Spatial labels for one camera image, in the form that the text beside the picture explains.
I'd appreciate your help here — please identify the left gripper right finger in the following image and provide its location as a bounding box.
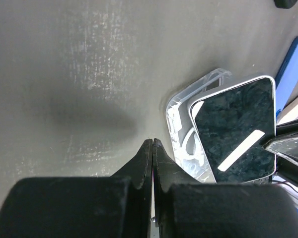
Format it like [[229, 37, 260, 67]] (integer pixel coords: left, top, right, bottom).
[[152, 139, 298, 238]]

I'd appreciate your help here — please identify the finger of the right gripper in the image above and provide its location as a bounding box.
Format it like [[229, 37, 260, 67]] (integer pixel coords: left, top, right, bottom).
[[263, 119, 298, 167]]

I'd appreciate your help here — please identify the blue phone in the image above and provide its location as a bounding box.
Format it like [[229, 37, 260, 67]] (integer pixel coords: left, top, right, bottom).
[[275, 37, 298, 116]]

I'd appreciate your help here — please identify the white-edged black phone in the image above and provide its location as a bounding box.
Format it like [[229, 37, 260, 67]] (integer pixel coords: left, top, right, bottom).
[[187, 75, 276, 183]]

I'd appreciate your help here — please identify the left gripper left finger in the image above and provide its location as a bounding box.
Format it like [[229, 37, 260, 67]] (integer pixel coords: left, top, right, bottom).
[[0, 139, 153, 238]]

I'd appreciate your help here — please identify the beige phone case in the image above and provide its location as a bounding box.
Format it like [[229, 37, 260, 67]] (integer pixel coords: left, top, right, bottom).
[[277, 97, 298, 125]]

